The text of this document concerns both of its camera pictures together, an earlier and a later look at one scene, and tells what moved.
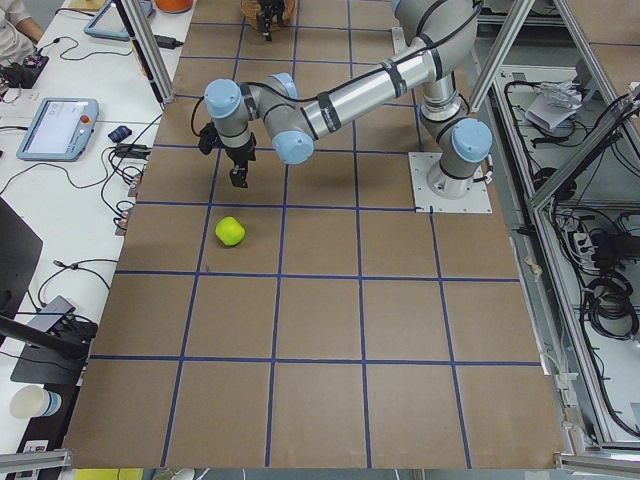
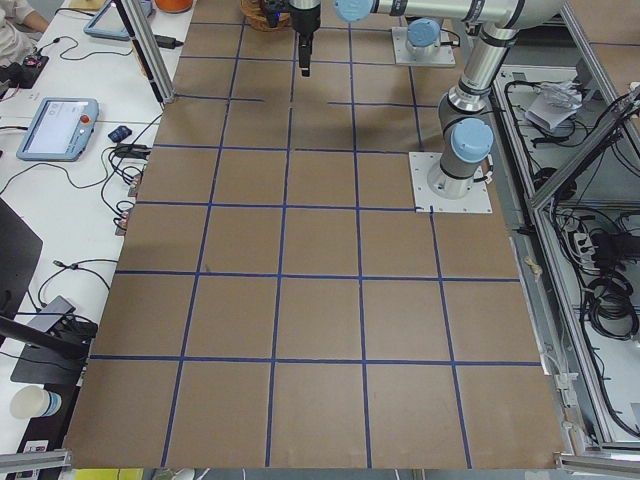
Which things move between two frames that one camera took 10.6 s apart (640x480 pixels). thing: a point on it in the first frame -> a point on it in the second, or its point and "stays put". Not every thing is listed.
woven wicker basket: (252, 8) stays put
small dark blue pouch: (120, 133) stays put
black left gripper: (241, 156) -> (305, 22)
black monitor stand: (53, 357) stays put
